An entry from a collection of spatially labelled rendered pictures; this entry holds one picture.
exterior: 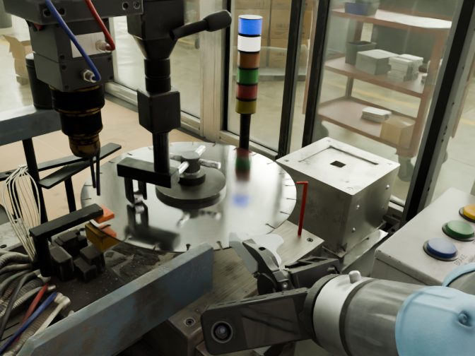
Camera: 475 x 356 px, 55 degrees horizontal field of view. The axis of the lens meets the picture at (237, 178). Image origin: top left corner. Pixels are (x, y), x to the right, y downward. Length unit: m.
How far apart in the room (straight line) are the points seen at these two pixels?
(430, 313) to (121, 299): 0.27
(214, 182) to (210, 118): 0.64
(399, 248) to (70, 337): 0.48
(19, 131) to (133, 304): 0.39
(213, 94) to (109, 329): 0.93
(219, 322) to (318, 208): 0.47
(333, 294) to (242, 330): 0.11
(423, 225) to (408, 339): 0.47
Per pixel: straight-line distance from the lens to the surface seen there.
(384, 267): 0.72
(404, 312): 0.35
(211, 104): 1.31
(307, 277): 0.50
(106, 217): 0.62
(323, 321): 0.41
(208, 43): 1.27
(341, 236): 0.88
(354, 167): 0.93
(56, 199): 1.10
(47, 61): 0.53
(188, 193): 0.67
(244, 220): 0.63
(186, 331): 0.62
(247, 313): 0.46
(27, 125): 0.77
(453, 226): 0.79
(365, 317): 0.37
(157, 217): 0.64
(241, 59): 0.92
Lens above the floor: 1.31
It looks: 29 degrees down
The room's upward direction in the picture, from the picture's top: 3 degrees clockwise
